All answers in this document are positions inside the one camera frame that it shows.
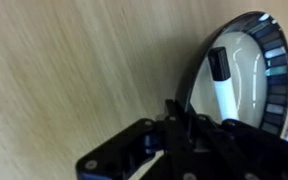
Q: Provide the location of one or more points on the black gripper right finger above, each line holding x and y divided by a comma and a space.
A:
246, 151

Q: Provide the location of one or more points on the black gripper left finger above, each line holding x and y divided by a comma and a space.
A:
166, 143

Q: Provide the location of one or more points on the dark bowl with tiled rim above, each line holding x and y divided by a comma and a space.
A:
257, 52

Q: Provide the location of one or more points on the black capped white marker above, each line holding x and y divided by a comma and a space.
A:
223, 84

